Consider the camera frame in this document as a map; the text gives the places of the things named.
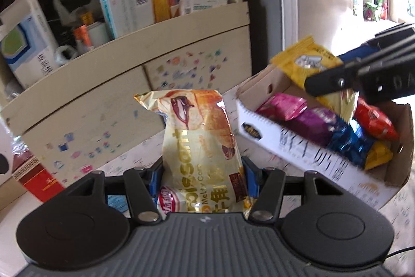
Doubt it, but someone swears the yellow snack packet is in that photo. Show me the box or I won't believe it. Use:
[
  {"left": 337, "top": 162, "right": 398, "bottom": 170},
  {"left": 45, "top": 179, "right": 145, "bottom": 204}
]
[{"left": 271, "top": 36, "right": 360, "bottom": 122}]

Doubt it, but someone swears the large white and blue box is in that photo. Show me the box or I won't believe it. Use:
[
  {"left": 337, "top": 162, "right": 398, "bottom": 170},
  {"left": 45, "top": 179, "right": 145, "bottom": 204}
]
[{"left": 0, "top": 0, "right": 60, "bottom": 90}]

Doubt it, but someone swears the pink snack packet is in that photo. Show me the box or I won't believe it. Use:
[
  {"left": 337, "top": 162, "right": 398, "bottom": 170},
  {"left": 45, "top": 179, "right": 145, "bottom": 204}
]
[{"left": 255, "top": 93, "right": 308, "bottom": 122}]

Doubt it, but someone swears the orange tube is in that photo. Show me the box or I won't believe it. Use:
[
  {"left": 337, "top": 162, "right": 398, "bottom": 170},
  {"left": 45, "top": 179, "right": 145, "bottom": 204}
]
[{"left": 73, "top": 24, "right": 89, "bottom": 52}]

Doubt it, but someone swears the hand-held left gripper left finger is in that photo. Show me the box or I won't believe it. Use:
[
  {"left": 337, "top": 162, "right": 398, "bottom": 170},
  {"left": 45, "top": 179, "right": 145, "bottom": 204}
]
[{"left": 76, "top": 163, "right": 163, "bottom": 224}]

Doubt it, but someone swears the floral tablecloth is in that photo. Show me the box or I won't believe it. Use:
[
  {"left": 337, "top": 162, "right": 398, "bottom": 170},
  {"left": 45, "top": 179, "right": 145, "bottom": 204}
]
[{"left": 63, "top": 84, "right": 403, "bottom": 222}]

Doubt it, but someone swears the red box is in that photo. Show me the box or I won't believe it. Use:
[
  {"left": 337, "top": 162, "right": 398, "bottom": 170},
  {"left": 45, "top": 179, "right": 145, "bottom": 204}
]
[{"left": 12, "top": 150, "right": 67, "bottom": 204}]

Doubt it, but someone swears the black cable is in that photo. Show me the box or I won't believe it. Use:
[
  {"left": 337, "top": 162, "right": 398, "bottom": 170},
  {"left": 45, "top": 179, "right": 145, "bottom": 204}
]
[{"left": 385, "top": 247, "right": 415, "bottom": 262}]

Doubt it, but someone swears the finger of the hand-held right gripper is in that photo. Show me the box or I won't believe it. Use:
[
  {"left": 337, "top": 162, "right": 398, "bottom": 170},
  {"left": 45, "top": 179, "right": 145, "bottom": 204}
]
[
  {"left": 337, "top": 23, "right": 415, "bottom": 65},
  {"left": 304, "top": 61, "right": 362, "bottom": 96}
]

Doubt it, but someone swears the white barcode box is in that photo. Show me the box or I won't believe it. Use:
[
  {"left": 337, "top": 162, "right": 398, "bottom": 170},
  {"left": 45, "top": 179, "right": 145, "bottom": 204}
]
[{"left": 97, "top": 0, "right": 156, "bottom": 40}]

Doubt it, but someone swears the blue foil snack packet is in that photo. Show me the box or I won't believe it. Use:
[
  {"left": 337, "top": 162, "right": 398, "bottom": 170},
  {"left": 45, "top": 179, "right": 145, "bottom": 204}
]
[{"left": 327, "top": 119, "right": 375, "bottom": 165}]

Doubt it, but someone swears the red snack packet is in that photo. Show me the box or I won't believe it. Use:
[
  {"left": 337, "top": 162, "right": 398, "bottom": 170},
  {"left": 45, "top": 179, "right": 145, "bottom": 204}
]
[{"left": 353, "top": 97, "right": 399, "bottom": 141}]

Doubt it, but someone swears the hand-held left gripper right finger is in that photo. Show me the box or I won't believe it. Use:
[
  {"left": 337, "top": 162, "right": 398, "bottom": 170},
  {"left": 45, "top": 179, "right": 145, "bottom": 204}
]
[{"left": 243, "top": 156, "right": 344, "bottom": 222}]

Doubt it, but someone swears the white refrigerator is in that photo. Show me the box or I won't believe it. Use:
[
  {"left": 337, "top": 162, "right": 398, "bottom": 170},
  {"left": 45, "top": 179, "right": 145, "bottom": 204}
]
[{"left": 233, "top": 0, "right": 357, "bottom": 76}]

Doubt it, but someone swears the cardboard box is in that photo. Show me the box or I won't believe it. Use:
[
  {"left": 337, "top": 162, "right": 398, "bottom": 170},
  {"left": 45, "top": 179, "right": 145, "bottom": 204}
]
[{"left": 235, "top": 64, "right": 411, "bottom": 211}]

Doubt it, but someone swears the golden croissant packet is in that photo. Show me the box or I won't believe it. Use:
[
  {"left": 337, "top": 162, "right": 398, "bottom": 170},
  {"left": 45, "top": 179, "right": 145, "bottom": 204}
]
[{"left": 134, "top": 89, "right": 252, "bottom": 222}]

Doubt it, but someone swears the beige cabinet with stickers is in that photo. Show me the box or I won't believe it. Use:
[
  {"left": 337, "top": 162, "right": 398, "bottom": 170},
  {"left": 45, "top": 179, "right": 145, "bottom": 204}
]
[{"left": 0, "top": 1, "right": 252, "bottom": 200}]

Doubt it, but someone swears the white jar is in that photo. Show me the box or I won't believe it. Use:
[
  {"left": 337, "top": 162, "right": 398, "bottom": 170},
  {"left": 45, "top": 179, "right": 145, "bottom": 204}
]
[{"left": 86, "top": 22, "right": 109, "bottom": 47}]

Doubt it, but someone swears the white black-spotted object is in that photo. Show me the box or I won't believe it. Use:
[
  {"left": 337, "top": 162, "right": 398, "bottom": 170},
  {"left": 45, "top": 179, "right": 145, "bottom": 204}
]
[{"left": 0, "top": 119, "right": 15, "bottom": 186}]

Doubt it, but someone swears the white plastic bag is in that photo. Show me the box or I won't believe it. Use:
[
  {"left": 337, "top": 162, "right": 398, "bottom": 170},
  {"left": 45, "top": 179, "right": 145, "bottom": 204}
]
[{"left": 53, "top": 0, "right": 101, "bottom": 28}]

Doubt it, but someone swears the green plastic toy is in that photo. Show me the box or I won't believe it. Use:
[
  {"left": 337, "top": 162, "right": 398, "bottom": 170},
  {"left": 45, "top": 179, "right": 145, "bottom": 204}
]
[{"left": 364, "top": 0, "right": 388, "bottom": 21}]

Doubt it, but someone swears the tape roll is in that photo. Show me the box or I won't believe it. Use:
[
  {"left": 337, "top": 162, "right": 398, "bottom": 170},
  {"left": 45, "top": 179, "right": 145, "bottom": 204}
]
[{"left": 53, "top": 45, "right": 79, "bottom": 67}]

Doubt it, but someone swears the small orange-yellow snack packet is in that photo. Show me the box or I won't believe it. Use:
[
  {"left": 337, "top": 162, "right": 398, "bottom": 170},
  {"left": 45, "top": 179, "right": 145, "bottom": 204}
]
[{"left": 364, "top": 139, "right": 393, "bottom": 171}]

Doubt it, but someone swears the flat white medicine box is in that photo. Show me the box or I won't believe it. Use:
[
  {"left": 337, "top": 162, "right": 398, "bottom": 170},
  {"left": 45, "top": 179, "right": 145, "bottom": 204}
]
[{"left": 170, "top": 0, "right": 227, "bottom": 17}]

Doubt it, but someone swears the purple snack packet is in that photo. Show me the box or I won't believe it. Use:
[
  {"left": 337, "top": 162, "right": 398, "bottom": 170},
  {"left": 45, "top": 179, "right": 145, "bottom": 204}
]
[{"left": 292, "top": 107, "right": 341, "bottom": 146}]

